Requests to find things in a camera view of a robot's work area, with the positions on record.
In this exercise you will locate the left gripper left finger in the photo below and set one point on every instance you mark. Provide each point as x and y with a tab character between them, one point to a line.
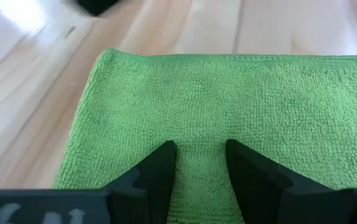
134	199

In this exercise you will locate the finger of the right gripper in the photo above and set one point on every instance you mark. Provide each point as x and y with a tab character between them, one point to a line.
94	6

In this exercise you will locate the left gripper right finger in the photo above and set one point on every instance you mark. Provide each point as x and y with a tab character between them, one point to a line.
274	199

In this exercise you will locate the bright green microfiber towel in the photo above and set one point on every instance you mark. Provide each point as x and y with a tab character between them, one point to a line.
228	102

